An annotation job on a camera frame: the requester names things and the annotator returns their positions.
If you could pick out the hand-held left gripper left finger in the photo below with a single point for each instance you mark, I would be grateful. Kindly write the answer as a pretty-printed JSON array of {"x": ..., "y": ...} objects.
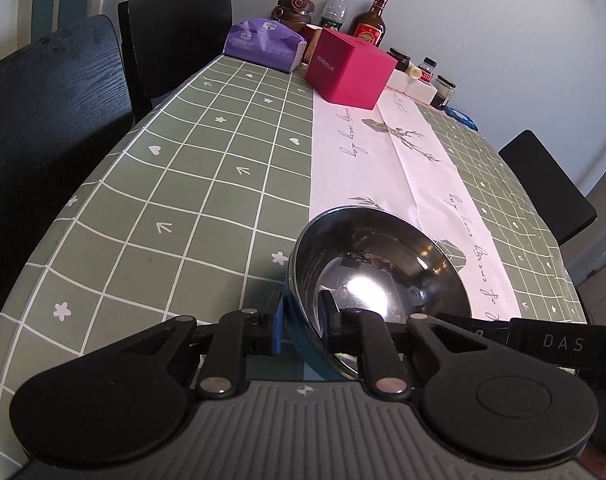
[{"x": 279, "y": 327}]

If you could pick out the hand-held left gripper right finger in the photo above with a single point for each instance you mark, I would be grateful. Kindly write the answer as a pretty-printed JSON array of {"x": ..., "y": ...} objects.
[{"x": 329, "y": 320}]

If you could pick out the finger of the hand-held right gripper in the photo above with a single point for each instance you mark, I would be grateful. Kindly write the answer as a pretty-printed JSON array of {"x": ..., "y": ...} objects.
[{"x": 483, "y": 331}]

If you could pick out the steel bowl with blue outside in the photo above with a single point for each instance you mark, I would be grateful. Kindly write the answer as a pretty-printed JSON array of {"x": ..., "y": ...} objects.
[{"x": 383, "y": 260}]

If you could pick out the white printed table runner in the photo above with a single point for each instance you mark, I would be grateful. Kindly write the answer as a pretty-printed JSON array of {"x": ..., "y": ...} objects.
[{"x": 383, "y": 170}]

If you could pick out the black chair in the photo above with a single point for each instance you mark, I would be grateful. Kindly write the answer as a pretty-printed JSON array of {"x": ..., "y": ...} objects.
[
  {"x": 43, "y": 135},
  {"x": 178, "y": 45},
  {"x": 548, "y": 185}
]

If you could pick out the green checked tablecloth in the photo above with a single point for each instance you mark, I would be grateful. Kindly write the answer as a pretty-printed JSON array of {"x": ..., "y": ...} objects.
[{"x": 183, "y": 185}]

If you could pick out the blue cookie packet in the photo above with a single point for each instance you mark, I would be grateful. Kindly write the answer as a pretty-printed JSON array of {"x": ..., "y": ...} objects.
[{"x": 460, "y": 117}]

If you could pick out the dark glass jar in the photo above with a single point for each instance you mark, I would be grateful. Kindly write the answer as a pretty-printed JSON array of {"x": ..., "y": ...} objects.
[{"x": 442, "y": 92}]

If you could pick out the white box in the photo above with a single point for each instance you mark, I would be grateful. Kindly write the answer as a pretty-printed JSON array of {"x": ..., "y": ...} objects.
[{"x": 403, "y": 85}]

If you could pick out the pink box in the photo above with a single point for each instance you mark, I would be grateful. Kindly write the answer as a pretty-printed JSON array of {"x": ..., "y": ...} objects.
[{"x": 353, "y": 72}]

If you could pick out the cream tube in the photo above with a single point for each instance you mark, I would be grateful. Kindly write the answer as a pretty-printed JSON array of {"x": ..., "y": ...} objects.
[{"x": 415, "y": 70}]

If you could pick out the small ink bottle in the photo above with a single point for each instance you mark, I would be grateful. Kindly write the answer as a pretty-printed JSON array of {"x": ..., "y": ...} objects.
[{"x": 428, "y": 70}]

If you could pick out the black jar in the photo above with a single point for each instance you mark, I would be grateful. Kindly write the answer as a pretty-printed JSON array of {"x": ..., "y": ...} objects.
[{"x": 398, "y": 59}]

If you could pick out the purple tissue pack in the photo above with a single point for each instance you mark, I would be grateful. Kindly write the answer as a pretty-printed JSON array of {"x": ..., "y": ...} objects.
[{"x": 263, "y": 42}]

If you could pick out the brown liquor bottle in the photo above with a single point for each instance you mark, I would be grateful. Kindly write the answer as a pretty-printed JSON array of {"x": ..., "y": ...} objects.
[{"x": 370, "y": 30}]

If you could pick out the clear plastic water bottle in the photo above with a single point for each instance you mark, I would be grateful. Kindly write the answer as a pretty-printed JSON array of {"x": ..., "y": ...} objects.
[{"x": 335, "y": 12}]

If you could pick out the brown drinking bottle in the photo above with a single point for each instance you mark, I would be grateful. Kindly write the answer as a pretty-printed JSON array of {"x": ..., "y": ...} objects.
[{"x": 293, "y": 7}]

